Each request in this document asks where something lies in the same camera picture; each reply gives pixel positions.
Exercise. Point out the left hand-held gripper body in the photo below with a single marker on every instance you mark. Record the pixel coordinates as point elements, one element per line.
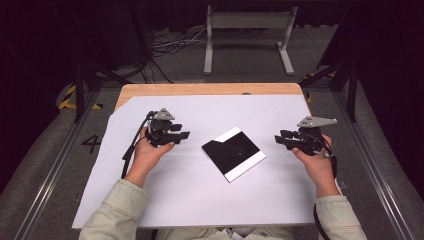
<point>160,128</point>

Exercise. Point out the person's left hand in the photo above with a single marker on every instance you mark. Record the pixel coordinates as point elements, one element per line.
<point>145,156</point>

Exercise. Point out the yellow black hazard tape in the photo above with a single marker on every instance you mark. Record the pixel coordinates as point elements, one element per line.
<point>68,96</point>

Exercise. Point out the person's right hand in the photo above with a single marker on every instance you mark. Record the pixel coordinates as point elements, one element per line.
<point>318,166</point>

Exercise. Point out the white metal stand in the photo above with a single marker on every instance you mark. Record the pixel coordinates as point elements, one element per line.
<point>248,20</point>

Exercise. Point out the black and white envelope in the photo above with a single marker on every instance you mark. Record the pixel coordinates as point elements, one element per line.
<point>230,151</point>

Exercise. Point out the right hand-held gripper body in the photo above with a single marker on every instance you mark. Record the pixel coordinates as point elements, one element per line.
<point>311,140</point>

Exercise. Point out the person's torso clothing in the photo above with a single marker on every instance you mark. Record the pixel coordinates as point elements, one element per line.
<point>213,234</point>

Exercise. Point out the white paper sheet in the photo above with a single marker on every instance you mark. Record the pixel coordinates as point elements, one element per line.
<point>200,203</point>

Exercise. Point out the black metal stand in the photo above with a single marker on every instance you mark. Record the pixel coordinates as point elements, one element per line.
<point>79,90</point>
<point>351,96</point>

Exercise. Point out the aluminium floor rail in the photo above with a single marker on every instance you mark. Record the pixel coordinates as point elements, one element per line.
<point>50,173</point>
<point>373,173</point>

